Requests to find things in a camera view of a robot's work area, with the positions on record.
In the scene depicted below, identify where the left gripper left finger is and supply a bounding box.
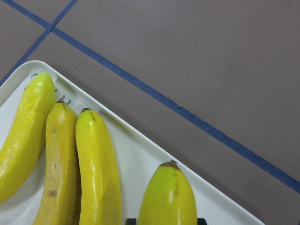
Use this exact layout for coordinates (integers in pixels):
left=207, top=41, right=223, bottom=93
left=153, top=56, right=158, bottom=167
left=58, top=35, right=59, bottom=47
left=125, top=218, right=137, bottom=225

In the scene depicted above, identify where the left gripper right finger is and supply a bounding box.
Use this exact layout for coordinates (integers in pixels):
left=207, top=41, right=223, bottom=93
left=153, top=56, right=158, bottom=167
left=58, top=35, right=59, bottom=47
left=197, top=218, right=207, bottom=225

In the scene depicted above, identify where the yellow banana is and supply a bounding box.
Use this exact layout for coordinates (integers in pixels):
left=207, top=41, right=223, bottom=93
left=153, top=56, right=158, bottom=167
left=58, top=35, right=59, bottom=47
left=33, top=101, right=81, bottom=225
left=75, top=108, right=122, bottom=225
left=137, top=160, right=197, bottom=225
left=0, top=72, right=56, bottom=202

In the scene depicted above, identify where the white bear tray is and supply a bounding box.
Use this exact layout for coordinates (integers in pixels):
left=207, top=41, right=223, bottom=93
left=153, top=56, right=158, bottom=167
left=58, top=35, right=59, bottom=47
left=0, top=60, right=261, bottom=225

